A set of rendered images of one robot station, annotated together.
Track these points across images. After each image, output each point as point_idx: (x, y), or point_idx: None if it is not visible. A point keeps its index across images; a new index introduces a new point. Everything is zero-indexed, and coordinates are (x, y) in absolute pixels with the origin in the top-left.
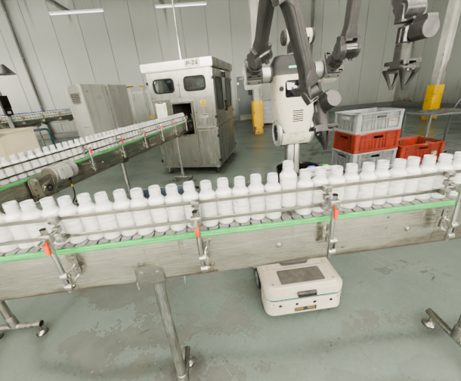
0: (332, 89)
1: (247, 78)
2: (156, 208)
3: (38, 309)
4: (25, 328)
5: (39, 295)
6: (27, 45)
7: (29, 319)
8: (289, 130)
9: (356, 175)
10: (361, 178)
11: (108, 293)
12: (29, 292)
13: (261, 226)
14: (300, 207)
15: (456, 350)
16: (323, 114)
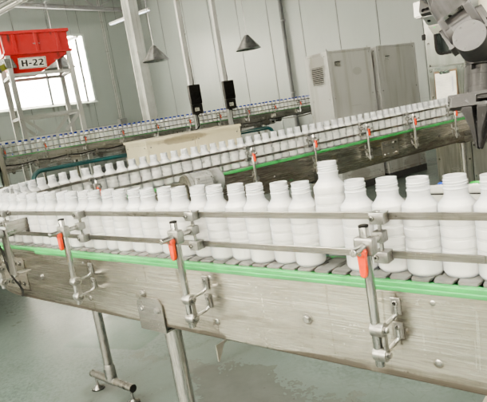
0: (468, 17)
1: (419, 12)
2: (156, 215)
3: (145, 376)
4: (123, 391)
5: (156, 360)
6: (291, 0)
7: (132, 382)
8: None
9: (457, 199)
10: (473, 208)
11: (223, 390)
12: (62, 298)
13: (275, 272)
14: (340, 250)
15: None
16: (473, 71)
